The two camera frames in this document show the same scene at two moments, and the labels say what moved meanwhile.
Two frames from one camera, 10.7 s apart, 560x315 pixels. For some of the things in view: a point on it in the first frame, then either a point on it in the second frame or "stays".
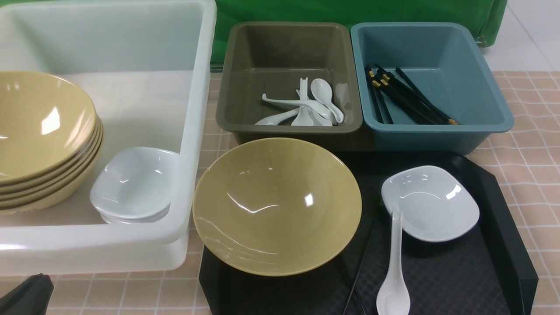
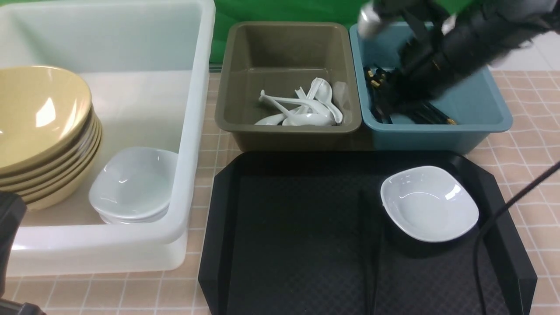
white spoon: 305,118 to 314,88
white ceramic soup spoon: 393,299 to 310,119
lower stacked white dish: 133,222 stays
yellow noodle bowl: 278,207 to 44,112
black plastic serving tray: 490,271 stays
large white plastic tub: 147,66 stays
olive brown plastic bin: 270,58 stays
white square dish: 436,204 stays
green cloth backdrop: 490,15 stays
